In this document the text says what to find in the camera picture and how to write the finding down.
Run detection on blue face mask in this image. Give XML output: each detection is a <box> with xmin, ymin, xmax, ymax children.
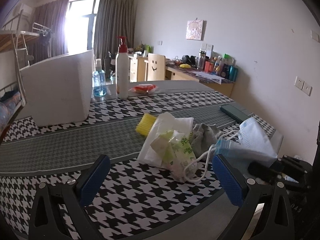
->
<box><xmin>183</xmin><ymin>116</ymin><xmax>279</xmax><ymax>183</ymax></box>

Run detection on white tissue paper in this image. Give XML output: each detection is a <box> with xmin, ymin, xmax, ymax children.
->
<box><xmin>137</xmin><ymin>112</ymin><xmax>195</xmax><ymax>167</ymax></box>

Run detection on grey sock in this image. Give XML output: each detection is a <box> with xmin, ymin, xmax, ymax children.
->
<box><xmin>189</xmin><ymin>123</ymin><xmax>222</xmax><ymax>158</ymax></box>

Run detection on yellow foam net sleeve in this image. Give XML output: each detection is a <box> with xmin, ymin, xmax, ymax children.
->
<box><xmin>136</xmin><ymin>113</ymin><xmax>157</xmax><ymax>137</ymax></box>

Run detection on green wet wipe packet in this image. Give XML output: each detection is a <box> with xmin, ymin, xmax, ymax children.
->
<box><xmin>150</xmin><ymin>130</ymin><xmax>198</xmax><ymax>183</ymax></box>

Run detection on houndstooth table cloth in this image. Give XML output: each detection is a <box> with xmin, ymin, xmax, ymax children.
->
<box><xmin>1</xmin><ymin>81</ymin><xmax>238</xmax><ymax>239</ymax></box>

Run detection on dark green phone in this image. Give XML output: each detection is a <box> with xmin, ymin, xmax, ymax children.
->
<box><xmin>220</xmin><ymin>104</ymin><xmax>249</xmax><ymax>124</ymax></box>

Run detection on white foam box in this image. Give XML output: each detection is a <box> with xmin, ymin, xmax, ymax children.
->
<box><xmin>20</xmin><ymin>50</ymin><xmax>94</xmax><ymax>127</ymax></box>

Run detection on blue spray bottle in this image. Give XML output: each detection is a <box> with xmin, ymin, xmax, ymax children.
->
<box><xmin>93</xmin><ymin>59</ymin><xmax>107</xmax><ymax>97</ymax></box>

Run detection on teal cans on desk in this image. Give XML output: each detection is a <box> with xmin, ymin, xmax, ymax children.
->
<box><xmin>221</xmin><ymin>64</ymin><xmax>238</xmax><ymax>82</ymax></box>

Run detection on red snack packet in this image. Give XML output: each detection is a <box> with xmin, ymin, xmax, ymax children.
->
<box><xmin>129</xmin><ymin>84</ymin><xmax>158</xmax><ymax>95</ymax></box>

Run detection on papers on desk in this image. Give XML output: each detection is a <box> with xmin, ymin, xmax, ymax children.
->
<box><xmin>192</xmin><ymin>71</ymin><xmax>224</xmax><ymax>84</ymax></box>

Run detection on white lotion pump bottle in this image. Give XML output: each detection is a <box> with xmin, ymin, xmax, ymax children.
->
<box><xmin>116</xmin><ymin>36</ymin><xmax>130</xmax><ymax>99</ymax></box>

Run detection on metal bunk bed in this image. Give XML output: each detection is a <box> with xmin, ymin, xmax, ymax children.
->
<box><xmin>1</xmin><ymin>12</ymin><xmax>39</xmax><ymax>139</ymax></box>

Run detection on wooden smiley chair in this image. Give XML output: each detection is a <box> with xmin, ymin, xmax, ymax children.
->
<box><xmin>147</xmin><ymin>53</ymin><xmax>166</xmax><ymax>81</ymax></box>

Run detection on yellow object on desk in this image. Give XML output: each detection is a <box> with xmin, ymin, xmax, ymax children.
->
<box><xmin>179</xmin><ymin>64</ymin><xmax>191</xmax><ymax>68</ymax></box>

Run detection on wooden desk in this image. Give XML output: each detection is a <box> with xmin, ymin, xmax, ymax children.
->
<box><xmin>129</xmin><ymin>55</ymin><xmax>234</xmax><ymax>97</ymax></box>

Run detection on left grey curtain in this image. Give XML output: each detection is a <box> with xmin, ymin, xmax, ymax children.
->
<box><xmin>28</xmin><ymin>0</ymin><xmax>69</xmax><ymax>64</ymax></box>

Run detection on grey curtain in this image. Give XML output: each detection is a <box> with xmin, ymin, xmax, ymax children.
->
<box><xmin>28</xmin><ymin>0</ymin><xmax>69</xmax><ymax>64</ymax></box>
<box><xmin>93</xmin><ymin>0</ymin><xmax>136</xmax><ymax>59</ymax></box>

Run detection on right grey curtain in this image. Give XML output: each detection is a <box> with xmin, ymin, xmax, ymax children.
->
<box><xmin>93</xmin><ymin>0</ymin><xmax>136</xmax><ymax>59</ymax></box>

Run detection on white air conditioner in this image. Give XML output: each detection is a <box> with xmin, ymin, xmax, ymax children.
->
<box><xmin>12</xmin><ymin>3</ymin><xmax>33</xmax><ymax>18</ymax></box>

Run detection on wall power socket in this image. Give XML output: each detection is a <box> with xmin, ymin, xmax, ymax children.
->
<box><xmin>295</xmin><ymin>76</ymin><xmax>312</xmax><ymax>96</ymax></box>

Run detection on anime wall picture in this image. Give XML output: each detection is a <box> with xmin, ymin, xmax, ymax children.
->
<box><xmin>185</xmin><ymin>20</ymin><xmax>203</xmax><ymax>41</ymax></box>

